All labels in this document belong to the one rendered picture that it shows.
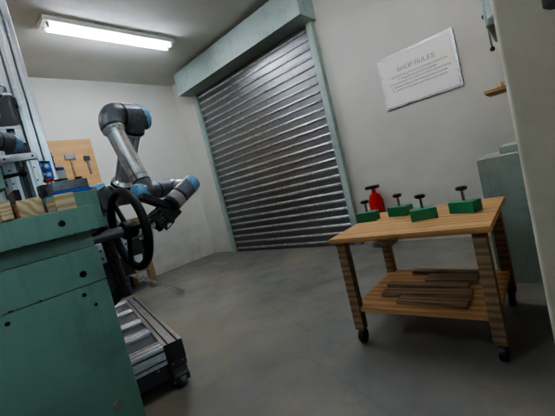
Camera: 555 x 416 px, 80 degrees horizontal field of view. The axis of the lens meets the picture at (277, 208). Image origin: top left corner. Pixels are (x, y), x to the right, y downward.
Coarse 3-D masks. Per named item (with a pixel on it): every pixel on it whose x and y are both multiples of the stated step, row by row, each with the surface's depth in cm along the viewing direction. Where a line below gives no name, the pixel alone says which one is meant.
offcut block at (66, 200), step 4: (68, 192) 80; (72, 192) 81; (56, 196) 79; (60, 196) 79; (64, 196) 80; (68, 196) 80; (72, 196) 80; (56, 200) 79; (60, 200) 79; (64, 200) 80; (68, 200) 80; (72, 200) 80; (56, 204) 78; (60, 204) 79; (64, 204) 79; (68, 204) 80; (72, 204) 80; (56, 208) 79; (60, 208) 79; (64, 208) 79; (68, 208) 80
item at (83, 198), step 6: (78, 192) 98; (84, 192) 99; (90, 192) 101; (96, 192) 102; (48, 198) 93; (78, 198) 98; (84, 198) 99; (90, 198) 100; (96, 198) 102; (78, 204) 98; (84, 204) 99; (90, 204) 100; (96, 204) 101; (96, 210) 101; (102, 216) 102
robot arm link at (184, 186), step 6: (180, 180) 142; (186, 180) 140; (192, 180) 141; (174, 186) 141; (180, 186) 138; (186, 186) 139; (192, 186) 140; (198, 186) 144; (186, 192) 138; (192, 192) 141; (186, 198) 138
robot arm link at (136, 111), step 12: (132, 108) 148; (144, 108) 153; (132, 120) 148; (144, 120) 152; (132, 132) 152; (144, 132) 157; (132, 144) 156; (120, 168) 161; (120, 180) 164; (120, 204) 168
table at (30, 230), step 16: (80, 208) 77; (0, 224) 67; (16, 224) 69; (32, 224) 71; (48, 224) 73; (64, 224) 75; (80, 224) 77; (96, 224) 80; (0, 240) 66; (16, 240) 68; (32, 240) 70; (48, 240) 72
